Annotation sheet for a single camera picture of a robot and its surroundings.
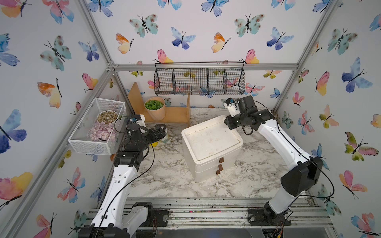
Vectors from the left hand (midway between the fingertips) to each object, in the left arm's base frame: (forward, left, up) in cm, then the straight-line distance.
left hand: (160, 126), depth 75 cm
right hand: (+6, -35, -2) cm, 36 cm away
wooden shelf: (+35, -1, -27) cm, 44 cm away
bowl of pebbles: (+2, +24, +6) cm, 25 cm away
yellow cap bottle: (+8, +10, -28) cm, 31 cm away
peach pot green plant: (+24, +8, -9) cm, 27 cm away
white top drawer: (-14, -21, -5) cm, 26 cm away
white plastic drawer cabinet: (+1, -28, -6) cm, 28 cm away
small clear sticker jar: (+9, +2, -24) cm, 26 cm away
